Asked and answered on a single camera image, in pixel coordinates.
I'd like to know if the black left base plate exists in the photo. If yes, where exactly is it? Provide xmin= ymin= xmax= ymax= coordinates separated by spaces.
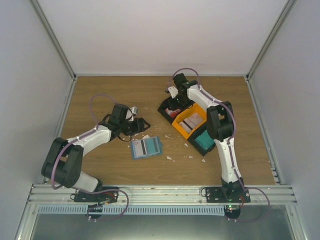
xmin=70 ymin=186 xmax=119 ymax=206

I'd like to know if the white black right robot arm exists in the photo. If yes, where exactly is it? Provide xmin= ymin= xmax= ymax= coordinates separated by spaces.
xmin=167 ymin=67 xmax=246 ymax=203

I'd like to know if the aluminium front rail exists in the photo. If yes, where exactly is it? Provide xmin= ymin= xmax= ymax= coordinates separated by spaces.
xmin=27 ymin=184 xmax=297 ymax=205

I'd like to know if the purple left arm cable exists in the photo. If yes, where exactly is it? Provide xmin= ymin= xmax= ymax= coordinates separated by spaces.
xmin=50 ymin=93 xmax=119 ymax=191

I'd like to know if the blue card holder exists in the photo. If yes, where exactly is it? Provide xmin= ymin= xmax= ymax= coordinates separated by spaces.
xmin=130 ymin=136 xmax=163 ymax=160

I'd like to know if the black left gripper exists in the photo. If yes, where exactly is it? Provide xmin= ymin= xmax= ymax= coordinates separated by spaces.
xmin=120 ymin=117 xmax=151 ymax=137

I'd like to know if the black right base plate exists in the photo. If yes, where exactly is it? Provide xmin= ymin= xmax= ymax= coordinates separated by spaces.
xmin=199 ymin=186 xmax=251 ymax=204

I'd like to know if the orange bin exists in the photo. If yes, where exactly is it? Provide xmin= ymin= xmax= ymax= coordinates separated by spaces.
xmin=172 ymin=103 xmax=207 ymax=140

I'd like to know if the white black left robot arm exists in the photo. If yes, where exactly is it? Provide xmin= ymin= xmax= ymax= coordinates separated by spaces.
xmin=41 ymin=103 xmax=151 ymax=202

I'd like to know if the grey slotted cable duct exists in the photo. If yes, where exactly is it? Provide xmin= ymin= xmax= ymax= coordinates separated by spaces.
xmin=38 ymin=204 xmax=225 ymax=216

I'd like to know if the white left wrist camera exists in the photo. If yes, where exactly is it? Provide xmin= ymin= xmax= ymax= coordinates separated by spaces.
xmin=126 ymin=106 xmax=139 ymax=121

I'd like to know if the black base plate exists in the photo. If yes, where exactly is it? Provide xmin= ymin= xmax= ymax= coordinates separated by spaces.
xmin=70 ymin=186 xmax=119 ymax=206
xmin=199 ymin=186 xmax=251 ymax=204

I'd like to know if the black bin near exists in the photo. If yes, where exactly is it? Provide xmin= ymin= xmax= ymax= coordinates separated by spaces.
xmin=187 ymin=123 xmax=216 ymax=157

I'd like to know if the aluminium frame post left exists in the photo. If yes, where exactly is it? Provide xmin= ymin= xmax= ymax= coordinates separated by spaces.
xmin=29 ymin=0 xmax=77 ymax=81

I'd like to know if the aluminium frame post right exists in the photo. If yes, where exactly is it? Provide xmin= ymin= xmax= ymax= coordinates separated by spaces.
xmin=244 ymin=0 xmax=299 ymax=81

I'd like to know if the aluminium frame post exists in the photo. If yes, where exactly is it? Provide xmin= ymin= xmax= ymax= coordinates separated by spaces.
xmin=244 ymin=0 xmax=299 ymax=81
xmin=29 ymin=0 xmax=77 ymax=81

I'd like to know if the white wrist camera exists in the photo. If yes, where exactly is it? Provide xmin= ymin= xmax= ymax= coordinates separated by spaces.
xmin=167 ymin=86 xmax=179 ymax=99
xmin=126 ymin=106 xmax=139 ymax=121

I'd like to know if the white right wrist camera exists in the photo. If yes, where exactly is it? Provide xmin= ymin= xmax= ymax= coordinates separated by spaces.
xmin=167 ymin=86 xmax=179 ymax=99

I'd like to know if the white pink card stack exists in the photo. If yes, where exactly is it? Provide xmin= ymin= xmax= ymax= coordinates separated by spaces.
xmin=179 ymin=112 xmax=204 ymax=134

